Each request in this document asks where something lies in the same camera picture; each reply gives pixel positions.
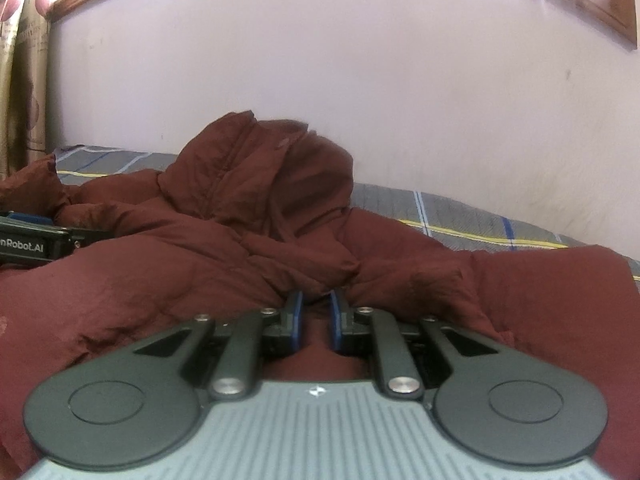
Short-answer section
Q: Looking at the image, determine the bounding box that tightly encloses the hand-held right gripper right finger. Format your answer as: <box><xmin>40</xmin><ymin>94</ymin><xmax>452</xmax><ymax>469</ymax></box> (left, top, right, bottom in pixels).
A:
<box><xmin>328</xmin><ymin>289</ymin><xmax>502</xmax><ymax>402</ymax></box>

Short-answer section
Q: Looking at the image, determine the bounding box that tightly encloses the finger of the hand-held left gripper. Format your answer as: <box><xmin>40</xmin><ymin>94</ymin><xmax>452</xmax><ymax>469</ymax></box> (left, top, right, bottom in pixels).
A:
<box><xmin>67</xmin><ymin>227</ymin><xmax>110</xmax><ymax>252</ymax></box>

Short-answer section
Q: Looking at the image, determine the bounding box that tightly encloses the grey plaid bed sheet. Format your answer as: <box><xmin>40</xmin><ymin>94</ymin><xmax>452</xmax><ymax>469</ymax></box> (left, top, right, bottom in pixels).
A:
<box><xmin>52</xmin><ymin>145</ymin><xmax>640</xmax><ymax>281</ymax></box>

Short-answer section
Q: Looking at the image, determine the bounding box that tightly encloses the maroon puffer jacket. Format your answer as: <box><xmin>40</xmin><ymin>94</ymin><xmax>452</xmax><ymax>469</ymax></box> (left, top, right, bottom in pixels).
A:
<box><xmin>0</xmin><ymin>110</ymin><xmax>640</xmax><ymax>480</ymax></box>

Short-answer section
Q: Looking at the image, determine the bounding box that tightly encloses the patterned curtain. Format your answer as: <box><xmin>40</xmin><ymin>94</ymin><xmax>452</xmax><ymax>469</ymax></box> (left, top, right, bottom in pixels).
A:
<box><xmin>0</xmin><ymin>0</ymin><xmax>58</xmax><ymax>178</ymax></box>

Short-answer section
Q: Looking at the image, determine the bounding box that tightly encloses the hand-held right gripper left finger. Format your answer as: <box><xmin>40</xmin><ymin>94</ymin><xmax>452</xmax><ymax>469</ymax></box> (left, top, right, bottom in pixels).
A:
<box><xmin>132</xmin><ymin>290</ymin><xmax>305</xmax><ymax>402</ymax></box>

